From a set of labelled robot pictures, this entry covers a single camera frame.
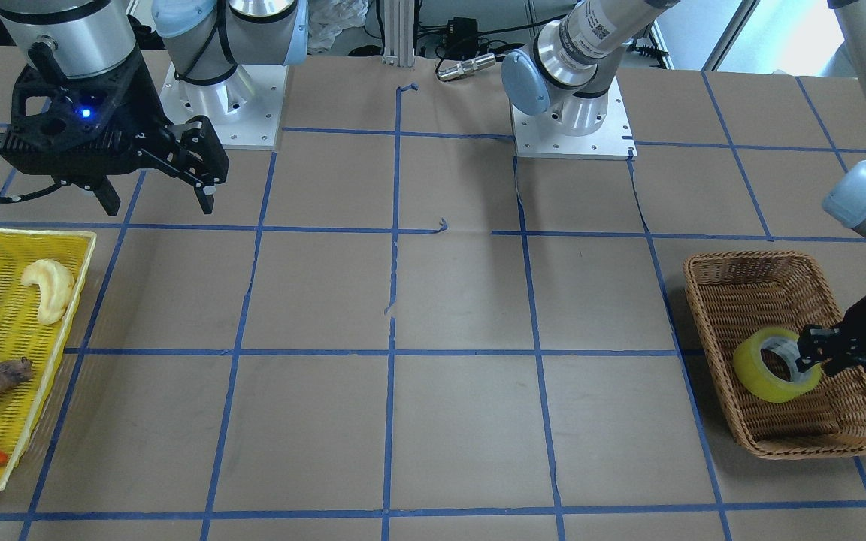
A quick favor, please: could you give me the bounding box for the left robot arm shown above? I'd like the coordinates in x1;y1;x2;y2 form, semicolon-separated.
501;1;866;376

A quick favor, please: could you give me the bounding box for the aluminium frame post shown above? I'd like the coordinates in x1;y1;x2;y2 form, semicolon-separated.
377;1;416;71

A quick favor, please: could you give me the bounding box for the brown wicker basket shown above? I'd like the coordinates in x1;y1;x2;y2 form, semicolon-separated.
683;250;866;460

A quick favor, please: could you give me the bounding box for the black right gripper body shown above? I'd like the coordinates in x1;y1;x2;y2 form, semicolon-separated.
0;45;178;177

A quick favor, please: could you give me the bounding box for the yellow plastic basket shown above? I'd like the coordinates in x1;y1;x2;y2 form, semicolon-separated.
0;228;96;491

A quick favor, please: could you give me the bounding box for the yellow toy banana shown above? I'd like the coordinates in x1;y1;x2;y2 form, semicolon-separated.
20;259;75;325

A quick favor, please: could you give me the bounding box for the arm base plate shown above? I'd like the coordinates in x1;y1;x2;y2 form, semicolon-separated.
159;65;291;150
510;77;637;160

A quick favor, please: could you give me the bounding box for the yellow tape roll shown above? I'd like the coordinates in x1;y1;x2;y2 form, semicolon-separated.
732;328;824;403

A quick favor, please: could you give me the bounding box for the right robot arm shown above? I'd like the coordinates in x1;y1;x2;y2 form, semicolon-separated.
0;1;308;216

